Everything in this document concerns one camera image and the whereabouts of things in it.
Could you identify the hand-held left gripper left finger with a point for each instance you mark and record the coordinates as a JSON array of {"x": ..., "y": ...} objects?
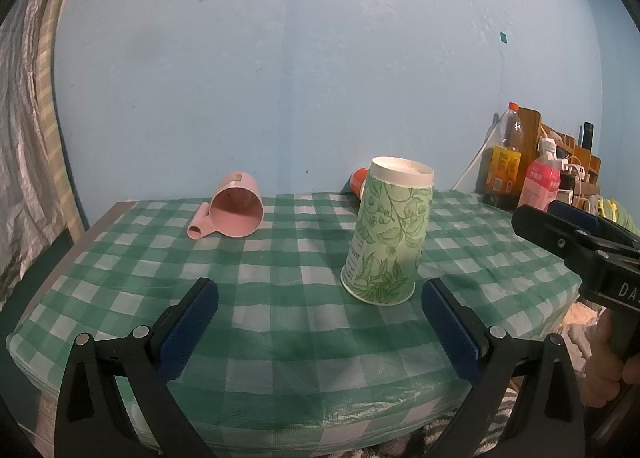
[{"x": 182, "y": 338}]

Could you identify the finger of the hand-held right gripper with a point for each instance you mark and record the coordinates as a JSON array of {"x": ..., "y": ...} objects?
[
  {"x": 575, "y": 215},
  {"x": 555, "y": 233}
]

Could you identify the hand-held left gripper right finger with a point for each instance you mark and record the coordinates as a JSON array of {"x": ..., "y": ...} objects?
[{"x": 457, "y": 338}]

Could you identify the green floral paper cup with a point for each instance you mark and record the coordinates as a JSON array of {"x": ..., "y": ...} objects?
[{"x": 387, "y": 233}]

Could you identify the person's right hand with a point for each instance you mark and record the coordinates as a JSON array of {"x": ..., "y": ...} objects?
[{"x": 602, "y": 368}]

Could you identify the yellow green cloth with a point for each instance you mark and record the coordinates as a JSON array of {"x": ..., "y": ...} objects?
[{"x": 620, "y": 215}]

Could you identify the black bottle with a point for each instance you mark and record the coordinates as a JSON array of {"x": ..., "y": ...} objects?
[{"x": 587, "y": 135}]

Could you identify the orange cap soda bottle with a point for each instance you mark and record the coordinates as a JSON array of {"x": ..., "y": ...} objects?
[{"x": 505, "y": 163}]

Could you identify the zebra striped cloth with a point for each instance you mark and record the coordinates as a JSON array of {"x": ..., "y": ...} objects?
[{"x": 500, "y": 425}]

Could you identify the green checked tablecloth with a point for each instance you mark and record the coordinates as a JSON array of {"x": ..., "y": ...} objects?
[{"x": 280, "y": 348}]

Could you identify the wooden rack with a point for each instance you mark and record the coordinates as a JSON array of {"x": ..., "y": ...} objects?
[{"x": 530, "y": 123}]

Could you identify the pink plastic mug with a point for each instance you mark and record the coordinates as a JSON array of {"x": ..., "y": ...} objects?
[{"x": 235, "y": 210}]

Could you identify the orange red round object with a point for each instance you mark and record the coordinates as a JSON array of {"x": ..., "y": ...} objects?
[{"x": 357, "y": 181}]

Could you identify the silver foil curtain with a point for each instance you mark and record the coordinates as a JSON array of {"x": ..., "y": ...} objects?
[{"x": 20, "y": 138}]

